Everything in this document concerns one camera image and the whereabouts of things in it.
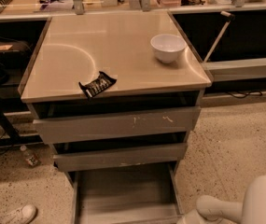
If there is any grey drawer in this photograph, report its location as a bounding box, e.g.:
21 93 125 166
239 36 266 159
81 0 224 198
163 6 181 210
53 143 188 172
71 163 184 224
34 106 201 144

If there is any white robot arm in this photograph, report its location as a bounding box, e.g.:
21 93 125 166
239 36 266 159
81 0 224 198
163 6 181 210
176 175 266 224

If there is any grey drawer cabinet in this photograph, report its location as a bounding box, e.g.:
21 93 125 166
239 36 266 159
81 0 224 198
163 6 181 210
18 10 214 224

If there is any white sneaker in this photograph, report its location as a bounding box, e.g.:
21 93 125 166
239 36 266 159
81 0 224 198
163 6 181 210
0 204 37 224

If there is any plastic water bottle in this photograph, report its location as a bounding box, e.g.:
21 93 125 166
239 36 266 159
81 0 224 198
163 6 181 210
20 145 40 167

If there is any black stand leg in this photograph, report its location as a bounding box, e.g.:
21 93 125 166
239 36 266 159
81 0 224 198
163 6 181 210
0 108 20 142

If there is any black bag with label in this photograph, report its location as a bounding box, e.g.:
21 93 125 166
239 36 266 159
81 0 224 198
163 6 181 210
0 41 31 63

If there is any black snack packet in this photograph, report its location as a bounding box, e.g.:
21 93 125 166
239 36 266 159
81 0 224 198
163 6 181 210
78 71 117 99

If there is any white bowl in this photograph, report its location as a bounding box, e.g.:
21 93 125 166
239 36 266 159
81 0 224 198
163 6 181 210
150 34 187 63

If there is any black cable on floor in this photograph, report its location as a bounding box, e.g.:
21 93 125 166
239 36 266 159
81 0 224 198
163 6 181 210
225 90 263 99

